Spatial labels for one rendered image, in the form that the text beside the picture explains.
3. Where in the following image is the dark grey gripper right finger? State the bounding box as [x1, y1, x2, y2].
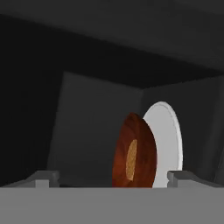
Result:
[167, 170, 224, 189]

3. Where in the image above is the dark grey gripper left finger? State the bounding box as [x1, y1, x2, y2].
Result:
[2, 171, 60, 189]

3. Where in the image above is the white round microwave plate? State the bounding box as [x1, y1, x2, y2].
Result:
[142, 101, 184, 189]

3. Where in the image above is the golden waffle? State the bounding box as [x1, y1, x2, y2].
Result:
[125, 139, 138, 181]

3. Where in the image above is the brown wooden bowl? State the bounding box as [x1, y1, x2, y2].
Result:
[111, 112, 158, 189]

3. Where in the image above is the dark grey microwave oven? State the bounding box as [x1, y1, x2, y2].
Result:
[0, 0, 224, 189]

